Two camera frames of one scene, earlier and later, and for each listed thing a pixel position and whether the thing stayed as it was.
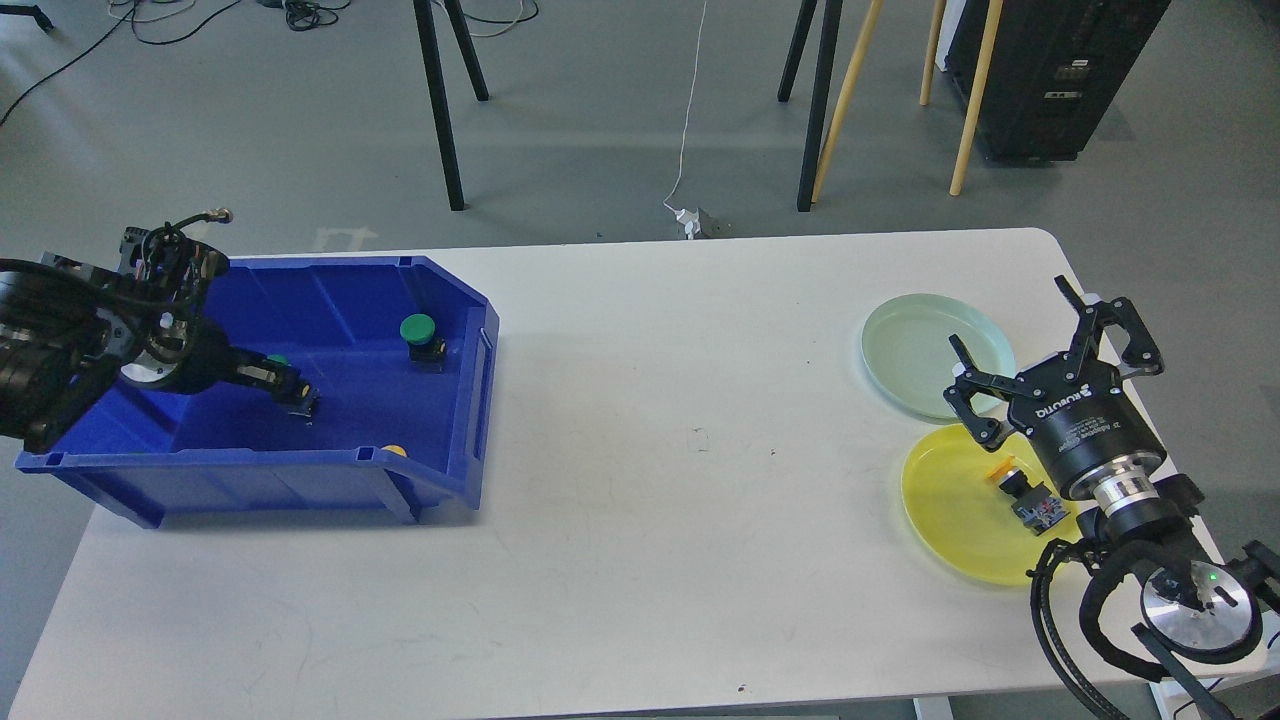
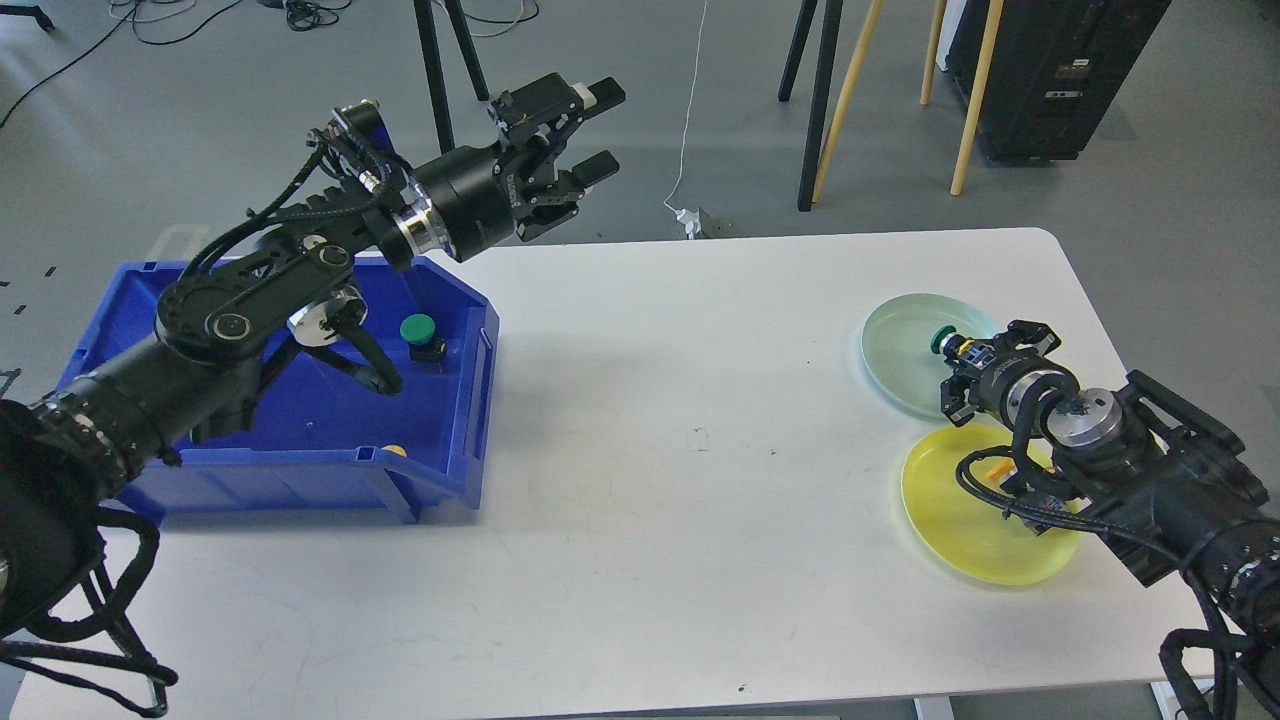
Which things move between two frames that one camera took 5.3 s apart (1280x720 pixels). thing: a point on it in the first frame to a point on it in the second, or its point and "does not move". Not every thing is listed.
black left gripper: [212, 362] to [486, 194]
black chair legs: [828, 54] does not move
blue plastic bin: [401, 356] does not move
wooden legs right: [931, 48] does not move
